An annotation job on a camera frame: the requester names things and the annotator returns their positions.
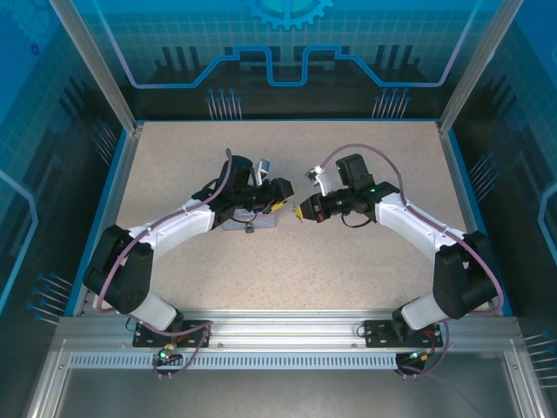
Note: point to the small padlock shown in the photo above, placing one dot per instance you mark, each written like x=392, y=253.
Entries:
x=249, y=227

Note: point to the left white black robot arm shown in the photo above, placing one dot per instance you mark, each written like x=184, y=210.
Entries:
x=183, y=222

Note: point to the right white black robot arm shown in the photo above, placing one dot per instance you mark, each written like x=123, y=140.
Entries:
x=404, y=215

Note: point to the blue table edge trim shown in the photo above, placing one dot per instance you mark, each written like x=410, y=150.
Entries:
x=469, y=183
x=107, y=183

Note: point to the connector with green light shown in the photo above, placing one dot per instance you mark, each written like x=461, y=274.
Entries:
x=422, y=355
x=167, y=353

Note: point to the aluminium front frame rail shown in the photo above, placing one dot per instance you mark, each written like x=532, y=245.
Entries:
x=283, y=326

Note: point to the aluminium side frame rail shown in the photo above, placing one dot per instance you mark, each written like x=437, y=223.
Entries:
x=458, y=183
x=118, y=183

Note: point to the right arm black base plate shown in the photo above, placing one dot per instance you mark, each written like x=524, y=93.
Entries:
x=376, y=335

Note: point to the aluminium upright frame post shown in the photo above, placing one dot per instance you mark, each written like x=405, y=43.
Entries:
x=465, y=87
x=112, y=87

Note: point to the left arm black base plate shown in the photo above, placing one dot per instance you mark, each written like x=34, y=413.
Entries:
x=145, y=337

